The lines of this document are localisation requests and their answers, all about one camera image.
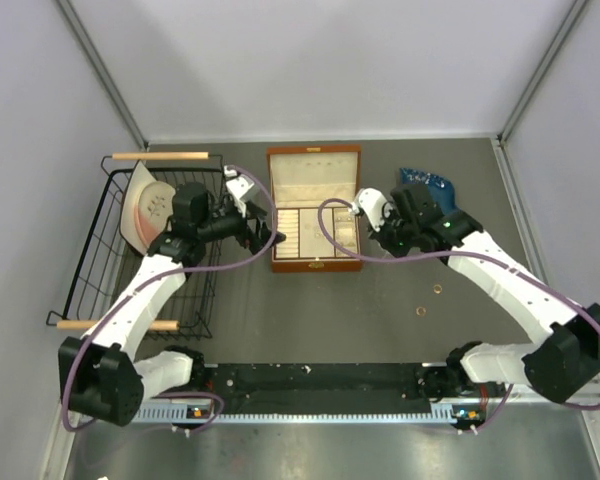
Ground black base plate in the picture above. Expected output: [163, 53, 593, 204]
[180, 363, 505, 415]

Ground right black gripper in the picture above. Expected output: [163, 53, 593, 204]
[367, 205, 419, 261]

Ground brown jewelry box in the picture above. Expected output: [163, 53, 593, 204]
[267, 144, 363, 273]

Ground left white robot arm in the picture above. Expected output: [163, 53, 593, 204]
[58, 174, 283, 432]

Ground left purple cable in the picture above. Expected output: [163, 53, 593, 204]
[62, 164, 281, 432]

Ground purple cable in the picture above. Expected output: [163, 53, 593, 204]
[317, 198, 600, 435]
[62, 164, 281, 432]

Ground pink floral round plate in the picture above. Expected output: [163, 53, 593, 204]
[134, 181, 176, 247]

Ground aluminium frame rail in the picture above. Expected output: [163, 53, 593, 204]
[503, 363, 600, 404]

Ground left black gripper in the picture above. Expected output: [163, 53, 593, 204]
[198, 200, 285, 256]

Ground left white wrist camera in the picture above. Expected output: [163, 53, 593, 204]
[224, 166, 259, 207]

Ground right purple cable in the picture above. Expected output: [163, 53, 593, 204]
[317, 198, 600, 435]

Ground blue leaf dish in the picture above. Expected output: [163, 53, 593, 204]
[399, 168, 458, 214]

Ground black wire basket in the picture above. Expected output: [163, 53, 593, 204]
[45, 154, 225, 341]

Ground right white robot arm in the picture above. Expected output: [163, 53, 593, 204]
[366, 185, 600, 404]

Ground grey cable duct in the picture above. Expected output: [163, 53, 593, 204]
[134, 402, 481, 424]

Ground cream square plate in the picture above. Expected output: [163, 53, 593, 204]
[119, 161, 155, 255]

